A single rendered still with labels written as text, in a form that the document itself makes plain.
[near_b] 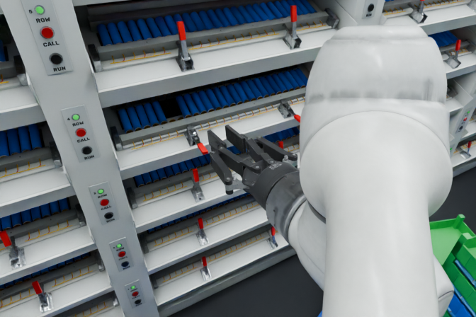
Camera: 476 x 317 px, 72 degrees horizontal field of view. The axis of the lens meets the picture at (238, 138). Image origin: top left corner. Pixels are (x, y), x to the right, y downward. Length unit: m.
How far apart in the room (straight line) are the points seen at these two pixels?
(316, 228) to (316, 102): 0.13
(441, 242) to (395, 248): 1.56
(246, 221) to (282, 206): 0.69
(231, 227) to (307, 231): 0.74
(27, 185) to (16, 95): 0.20
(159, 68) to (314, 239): 0.47
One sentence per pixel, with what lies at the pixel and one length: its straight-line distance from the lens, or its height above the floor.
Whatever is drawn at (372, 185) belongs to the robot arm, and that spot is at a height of 1.07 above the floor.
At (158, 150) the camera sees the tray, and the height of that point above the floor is 0.74.
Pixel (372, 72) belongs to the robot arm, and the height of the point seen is 1.11.
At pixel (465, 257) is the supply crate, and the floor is 0.43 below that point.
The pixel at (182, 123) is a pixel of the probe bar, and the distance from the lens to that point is 0.80.
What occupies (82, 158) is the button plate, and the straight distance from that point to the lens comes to 0.72.
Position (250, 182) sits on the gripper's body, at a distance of 0.48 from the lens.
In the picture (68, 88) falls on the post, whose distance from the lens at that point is 0.65.
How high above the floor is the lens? 1.20
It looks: 36 degrees down
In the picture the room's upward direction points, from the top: straight up
